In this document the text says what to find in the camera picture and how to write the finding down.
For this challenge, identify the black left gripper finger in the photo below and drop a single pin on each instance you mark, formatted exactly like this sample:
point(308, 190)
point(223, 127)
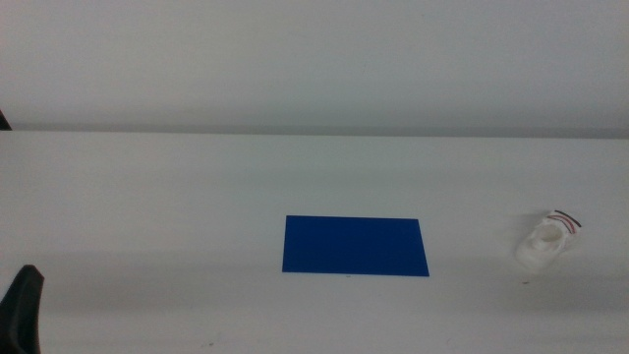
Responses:
point(19, 314)

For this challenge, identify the small dark background object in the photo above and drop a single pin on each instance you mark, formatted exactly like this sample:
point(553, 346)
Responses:
point(3, 124)

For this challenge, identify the blue rectangular mat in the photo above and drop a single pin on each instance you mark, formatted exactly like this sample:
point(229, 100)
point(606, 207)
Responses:
point(354, 246)

